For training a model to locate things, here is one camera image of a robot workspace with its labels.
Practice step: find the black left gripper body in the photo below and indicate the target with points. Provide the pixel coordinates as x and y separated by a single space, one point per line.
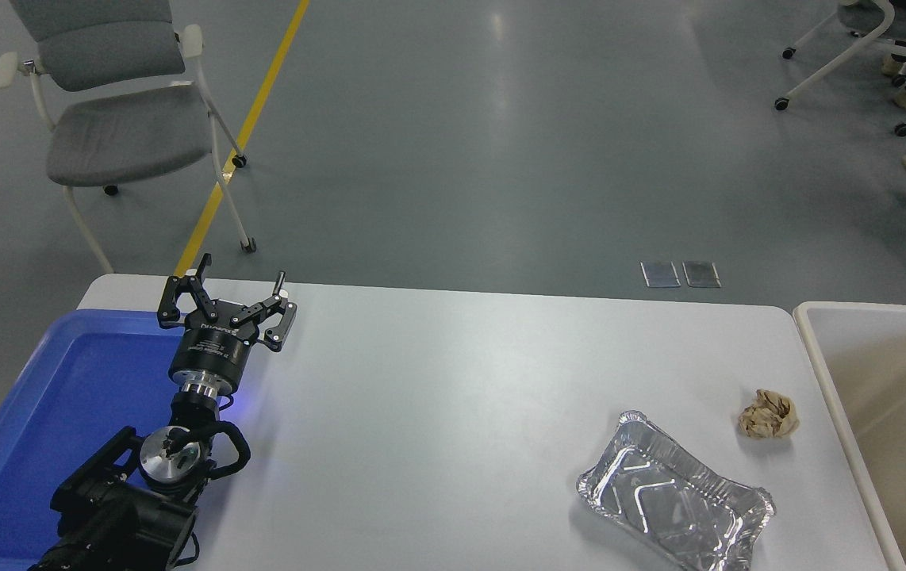
211 349

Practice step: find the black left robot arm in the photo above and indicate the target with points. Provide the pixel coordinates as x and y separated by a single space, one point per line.
128 515

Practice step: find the blue plastic tray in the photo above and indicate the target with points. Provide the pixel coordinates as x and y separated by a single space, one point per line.
64 396

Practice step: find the grey chair with armrests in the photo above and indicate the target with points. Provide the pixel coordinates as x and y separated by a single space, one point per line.
128 127

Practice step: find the metal floor plate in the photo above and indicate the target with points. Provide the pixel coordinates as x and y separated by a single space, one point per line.
661 274
701 274

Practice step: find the silver foil tray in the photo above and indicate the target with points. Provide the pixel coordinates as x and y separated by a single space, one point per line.
675 500

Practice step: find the crumpled tan paper ball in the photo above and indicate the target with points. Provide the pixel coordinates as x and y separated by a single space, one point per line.
770 414

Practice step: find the large pale bin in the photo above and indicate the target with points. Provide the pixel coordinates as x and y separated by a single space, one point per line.
889 396

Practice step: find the grey chair on castors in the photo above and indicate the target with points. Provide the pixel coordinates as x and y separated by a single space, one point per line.
881 24

